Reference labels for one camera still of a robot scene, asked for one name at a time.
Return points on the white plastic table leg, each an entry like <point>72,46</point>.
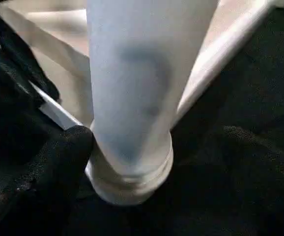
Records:
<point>142,88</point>

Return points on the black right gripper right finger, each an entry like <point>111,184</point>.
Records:
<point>260,187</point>

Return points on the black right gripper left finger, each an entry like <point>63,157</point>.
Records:
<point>43,187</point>

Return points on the black work mat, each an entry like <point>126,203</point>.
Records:
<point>260,88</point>

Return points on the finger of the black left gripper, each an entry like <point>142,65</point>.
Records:
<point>7,78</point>
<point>26,59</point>

